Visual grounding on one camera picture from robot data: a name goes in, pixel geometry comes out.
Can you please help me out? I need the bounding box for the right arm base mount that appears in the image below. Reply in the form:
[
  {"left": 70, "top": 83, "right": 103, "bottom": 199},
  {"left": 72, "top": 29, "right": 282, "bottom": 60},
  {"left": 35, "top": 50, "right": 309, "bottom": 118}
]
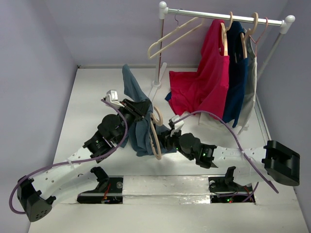
[{"left": 208, "top": 166, "right": 256, "bottom": 203}]

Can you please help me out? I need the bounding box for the light grey t-shirt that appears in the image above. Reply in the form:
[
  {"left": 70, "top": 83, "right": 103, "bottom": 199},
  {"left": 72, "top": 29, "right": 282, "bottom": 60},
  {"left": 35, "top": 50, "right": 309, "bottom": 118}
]
[{"left": 198, "top": 29, "right": 258, "bottom": 135}]

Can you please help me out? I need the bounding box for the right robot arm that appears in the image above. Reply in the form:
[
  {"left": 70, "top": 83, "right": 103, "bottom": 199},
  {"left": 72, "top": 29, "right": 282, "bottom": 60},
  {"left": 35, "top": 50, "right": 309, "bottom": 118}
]
[{"left": 157, "top": 131, "right": 300, "bottom": 190}]

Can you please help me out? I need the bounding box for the thin beige plastic hanger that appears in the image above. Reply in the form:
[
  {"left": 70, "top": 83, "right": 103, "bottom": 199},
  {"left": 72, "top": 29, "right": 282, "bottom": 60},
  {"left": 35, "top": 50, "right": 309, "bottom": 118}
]
[{"left": 147, "top": 8, "right": 205, "bottom": 60}]

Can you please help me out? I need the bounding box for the wooden hanger holding red shirt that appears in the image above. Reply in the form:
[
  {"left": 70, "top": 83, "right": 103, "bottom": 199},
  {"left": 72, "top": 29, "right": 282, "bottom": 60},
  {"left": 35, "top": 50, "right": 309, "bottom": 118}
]
[{"left": 221, "top": 12, "right": 233, "bottom": 56}]

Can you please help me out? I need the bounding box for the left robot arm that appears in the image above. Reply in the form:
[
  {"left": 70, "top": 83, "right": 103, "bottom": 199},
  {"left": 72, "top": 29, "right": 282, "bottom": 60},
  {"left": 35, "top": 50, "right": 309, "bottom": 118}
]
[{"left": 14, "top": 97, "right": 151, "bottom": 222}]

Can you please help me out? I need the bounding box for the purple cable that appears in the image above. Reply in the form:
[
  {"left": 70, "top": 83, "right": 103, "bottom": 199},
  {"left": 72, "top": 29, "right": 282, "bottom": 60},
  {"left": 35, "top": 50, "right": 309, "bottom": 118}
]
[
  {"left": 179, "top": 110, "right": 279, "bottom": 195},
  {"left": 9, "top": 99, "right": 129, "bottom": 215}
]

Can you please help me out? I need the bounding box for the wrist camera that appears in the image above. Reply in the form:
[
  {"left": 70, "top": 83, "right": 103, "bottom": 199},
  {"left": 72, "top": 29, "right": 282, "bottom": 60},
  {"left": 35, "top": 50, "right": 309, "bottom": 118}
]
[
  {"left": 101, "top": 90, "right": 122, "bottom": 107},
  {"left": 169, "top": 115, "right": 184, "bottom": 137}
]

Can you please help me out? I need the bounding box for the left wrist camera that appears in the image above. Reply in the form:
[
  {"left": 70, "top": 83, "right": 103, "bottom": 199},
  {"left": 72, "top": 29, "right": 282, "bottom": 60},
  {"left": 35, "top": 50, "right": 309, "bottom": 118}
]
[{"left": 101, "top": 90, "right": 122, "bottom": 107}]

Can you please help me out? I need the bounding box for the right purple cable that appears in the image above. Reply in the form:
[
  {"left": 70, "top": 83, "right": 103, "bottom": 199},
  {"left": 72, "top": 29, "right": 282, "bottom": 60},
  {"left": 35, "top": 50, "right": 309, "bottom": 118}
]
[{"left": 179, "top": 110, "right": 279, "bottom": 195}]

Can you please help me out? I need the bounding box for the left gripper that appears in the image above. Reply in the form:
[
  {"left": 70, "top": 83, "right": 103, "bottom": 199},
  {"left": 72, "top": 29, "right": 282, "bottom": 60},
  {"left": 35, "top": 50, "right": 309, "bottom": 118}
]
[{"left": 115, "top": 99, "right": 150, "bottom": 144}]

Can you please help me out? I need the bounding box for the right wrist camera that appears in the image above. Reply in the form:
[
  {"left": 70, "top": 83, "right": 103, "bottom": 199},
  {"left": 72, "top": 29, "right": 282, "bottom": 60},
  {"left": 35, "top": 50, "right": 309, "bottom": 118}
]
[{"left": 169, "top": 115, "right": 184, "bottom": 137}]

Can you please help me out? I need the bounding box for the grey-blue t-shirt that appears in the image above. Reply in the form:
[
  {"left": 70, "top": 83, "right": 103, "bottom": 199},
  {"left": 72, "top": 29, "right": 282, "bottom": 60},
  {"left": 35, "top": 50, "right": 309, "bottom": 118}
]
[{"left": 121, "top": 64, "right": 178, "bottom": 157}]

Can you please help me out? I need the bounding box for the navy blue t-shirt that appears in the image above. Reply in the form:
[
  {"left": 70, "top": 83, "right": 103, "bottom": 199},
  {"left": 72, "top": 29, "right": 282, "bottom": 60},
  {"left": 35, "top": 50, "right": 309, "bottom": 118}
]
[{"left": 166, "top": 19, "right": 248, "bottom": 127}]

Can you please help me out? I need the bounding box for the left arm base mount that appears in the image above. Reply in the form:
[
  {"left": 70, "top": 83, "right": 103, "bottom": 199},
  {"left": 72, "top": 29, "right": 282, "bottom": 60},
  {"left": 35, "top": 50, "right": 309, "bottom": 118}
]
[{"left": 77, "top": 166, "right": 123, "bottom": 204}]

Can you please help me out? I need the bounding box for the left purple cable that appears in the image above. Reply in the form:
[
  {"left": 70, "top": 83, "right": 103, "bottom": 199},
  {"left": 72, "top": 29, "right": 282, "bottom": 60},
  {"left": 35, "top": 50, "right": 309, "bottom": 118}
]
[{"left": 9, "top": 99, "right": 129, "bottom": 215}]

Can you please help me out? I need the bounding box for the red t-shirt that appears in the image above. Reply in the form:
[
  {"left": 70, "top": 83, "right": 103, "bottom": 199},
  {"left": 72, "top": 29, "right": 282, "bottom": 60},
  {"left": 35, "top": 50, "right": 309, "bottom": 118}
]
[{"left": 169, "top": 19, "right": 229, "bottom": 118}]

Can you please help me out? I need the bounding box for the white clothes rack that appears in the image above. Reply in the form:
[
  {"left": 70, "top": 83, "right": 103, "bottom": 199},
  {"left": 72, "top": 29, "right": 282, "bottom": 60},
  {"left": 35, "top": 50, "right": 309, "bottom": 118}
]
[{"left": 147, "top": 1, "right": 295, "bottom": 91}]

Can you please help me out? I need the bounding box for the pink wire hanger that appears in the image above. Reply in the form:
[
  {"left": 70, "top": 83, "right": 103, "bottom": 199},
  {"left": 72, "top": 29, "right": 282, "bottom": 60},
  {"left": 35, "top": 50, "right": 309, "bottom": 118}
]
[{"left": 250, "top": 17, "right": 269, "bottom": 58}]

